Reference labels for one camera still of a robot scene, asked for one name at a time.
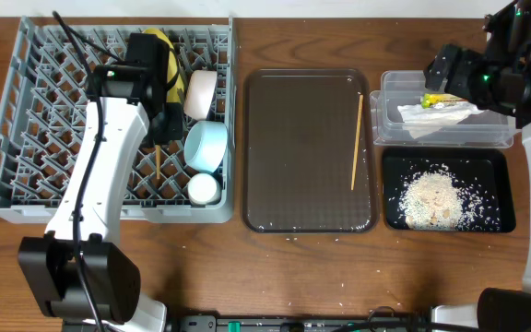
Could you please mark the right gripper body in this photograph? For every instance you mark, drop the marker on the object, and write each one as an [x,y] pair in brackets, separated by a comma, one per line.
[483,84]

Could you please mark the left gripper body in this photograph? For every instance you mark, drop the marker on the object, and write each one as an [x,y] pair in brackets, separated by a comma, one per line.
[165,127]

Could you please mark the yellow plate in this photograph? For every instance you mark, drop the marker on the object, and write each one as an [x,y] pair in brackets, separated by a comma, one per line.
[175,78]

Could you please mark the green snack wrapper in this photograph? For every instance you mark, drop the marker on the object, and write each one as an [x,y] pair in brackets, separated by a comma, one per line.
[440,101]

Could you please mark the wooden chopstick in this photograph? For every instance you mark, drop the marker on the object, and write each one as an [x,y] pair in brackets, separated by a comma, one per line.
[356,143]
[157,161]

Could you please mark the white paper napkin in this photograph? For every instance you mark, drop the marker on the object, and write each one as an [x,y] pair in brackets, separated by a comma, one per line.
[421,122]

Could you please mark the light blue bowl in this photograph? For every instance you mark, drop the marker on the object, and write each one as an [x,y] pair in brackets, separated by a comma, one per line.
[205,146]

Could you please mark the white cup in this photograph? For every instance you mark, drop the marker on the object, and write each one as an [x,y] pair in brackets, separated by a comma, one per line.
[203,189]

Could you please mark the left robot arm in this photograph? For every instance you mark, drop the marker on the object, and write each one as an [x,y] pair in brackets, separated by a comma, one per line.
[76,270]

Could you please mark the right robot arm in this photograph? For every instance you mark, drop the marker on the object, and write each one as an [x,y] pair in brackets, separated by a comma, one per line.
[510,31]

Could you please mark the black waste tray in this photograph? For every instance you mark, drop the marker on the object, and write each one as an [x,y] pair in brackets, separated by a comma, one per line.
[497,170]

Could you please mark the clear plastic bin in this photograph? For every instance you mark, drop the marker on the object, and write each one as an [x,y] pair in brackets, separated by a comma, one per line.
[399,119]

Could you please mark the grey plastic dish rack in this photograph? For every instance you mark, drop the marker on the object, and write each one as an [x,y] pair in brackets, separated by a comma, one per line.
[42,121]

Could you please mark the spilled rice pile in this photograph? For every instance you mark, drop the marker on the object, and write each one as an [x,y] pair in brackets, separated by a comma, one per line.
[443,195]

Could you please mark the dark brown serving tray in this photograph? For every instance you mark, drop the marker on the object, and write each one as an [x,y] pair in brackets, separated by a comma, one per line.
[298,133]

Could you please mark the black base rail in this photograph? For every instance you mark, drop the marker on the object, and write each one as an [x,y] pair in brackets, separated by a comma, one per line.
[210,323]

